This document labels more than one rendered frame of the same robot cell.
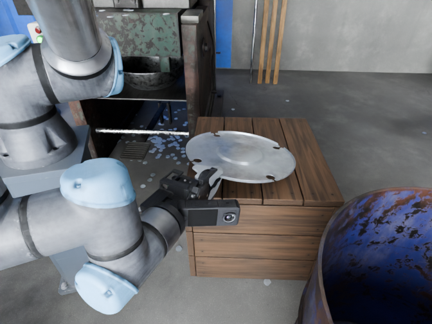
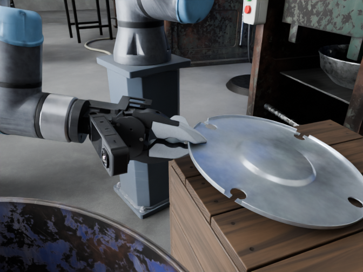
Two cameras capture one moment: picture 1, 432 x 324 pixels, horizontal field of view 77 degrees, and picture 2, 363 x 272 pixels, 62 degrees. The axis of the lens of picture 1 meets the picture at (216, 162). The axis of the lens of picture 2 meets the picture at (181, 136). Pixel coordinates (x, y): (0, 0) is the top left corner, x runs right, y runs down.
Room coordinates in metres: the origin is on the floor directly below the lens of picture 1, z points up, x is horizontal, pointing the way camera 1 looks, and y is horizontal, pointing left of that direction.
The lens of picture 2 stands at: (0.28, -0.39, 0.64)
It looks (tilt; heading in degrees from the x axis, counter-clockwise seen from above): 28 degrees down; 67
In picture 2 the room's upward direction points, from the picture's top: straight up
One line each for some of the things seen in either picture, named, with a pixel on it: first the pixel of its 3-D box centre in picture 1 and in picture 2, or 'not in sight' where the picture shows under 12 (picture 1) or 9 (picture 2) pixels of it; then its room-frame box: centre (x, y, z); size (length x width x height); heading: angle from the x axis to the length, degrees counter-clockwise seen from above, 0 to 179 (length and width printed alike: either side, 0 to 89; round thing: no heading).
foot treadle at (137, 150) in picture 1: (150, 126); not in sight; (1.15, 0.32, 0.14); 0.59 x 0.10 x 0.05; 176
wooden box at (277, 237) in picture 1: (251, 193); (302, 259); (0.65, -0.12, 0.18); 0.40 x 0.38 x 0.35; 178
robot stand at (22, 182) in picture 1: (73, 215); (147, 133); (0.51, 0.40, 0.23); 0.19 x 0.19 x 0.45; 15
